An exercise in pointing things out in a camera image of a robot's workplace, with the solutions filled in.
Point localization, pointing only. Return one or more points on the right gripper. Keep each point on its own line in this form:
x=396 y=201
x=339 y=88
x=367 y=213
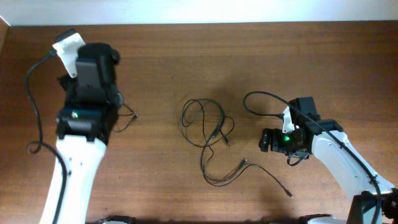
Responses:
x=276 y=144

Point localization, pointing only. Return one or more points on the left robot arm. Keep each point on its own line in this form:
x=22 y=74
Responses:
x=84 y=126

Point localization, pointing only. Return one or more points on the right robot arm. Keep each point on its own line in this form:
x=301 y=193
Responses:
x=372 y=197

